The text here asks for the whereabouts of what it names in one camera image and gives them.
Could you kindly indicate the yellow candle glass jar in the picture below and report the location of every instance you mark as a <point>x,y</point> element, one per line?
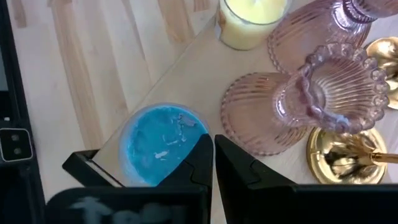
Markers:
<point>248,25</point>

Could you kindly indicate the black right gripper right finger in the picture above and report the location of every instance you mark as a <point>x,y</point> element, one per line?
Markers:
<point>295,205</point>

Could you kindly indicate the pink ribbed glass candle holder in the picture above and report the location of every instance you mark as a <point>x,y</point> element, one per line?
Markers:
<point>298,43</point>
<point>255,112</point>

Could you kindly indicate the gold candlestick holder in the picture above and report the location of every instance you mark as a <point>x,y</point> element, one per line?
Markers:
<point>326,161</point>
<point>384,53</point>

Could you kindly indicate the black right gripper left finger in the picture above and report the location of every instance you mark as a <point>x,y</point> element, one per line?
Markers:
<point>124,205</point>

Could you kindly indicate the blue candle glass jar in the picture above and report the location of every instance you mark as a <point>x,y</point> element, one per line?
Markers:
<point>155,140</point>

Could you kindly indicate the small black camera box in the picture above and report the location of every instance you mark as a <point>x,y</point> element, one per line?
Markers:
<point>15,144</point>

